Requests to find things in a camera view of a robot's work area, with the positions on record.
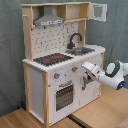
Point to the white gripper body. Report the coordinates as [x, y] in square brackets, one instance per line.
[93, 70]

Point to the red stove knob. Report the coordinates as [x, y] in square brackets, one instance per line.
[74, 69]
[56, 75]

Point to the white oven door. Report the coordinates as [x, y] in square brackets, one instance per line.
[63, 100]

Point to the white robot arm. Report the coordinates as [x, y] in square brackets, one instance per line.
[113, 76]

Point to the white fridge cabinet door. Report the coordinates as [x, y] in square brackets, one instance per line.
[89, 88]

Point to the grey toy sink basin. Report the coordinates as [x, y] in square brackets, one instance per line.
[79, 51]

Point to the black toy faucet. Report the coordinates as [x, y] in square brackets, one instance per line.
[71, 44]

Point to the black stovetop red burners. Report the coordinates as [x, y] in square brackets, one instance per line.
[52, 59]

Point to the white microwave cabinet door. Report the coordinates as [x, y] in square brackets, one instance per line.
[97, 11]

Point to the grey range hood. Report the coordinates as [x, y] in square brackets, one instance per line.
[48, 18]

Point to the wooden toy kitchen frame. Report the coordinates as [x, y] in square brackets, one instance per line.
[46, 40]

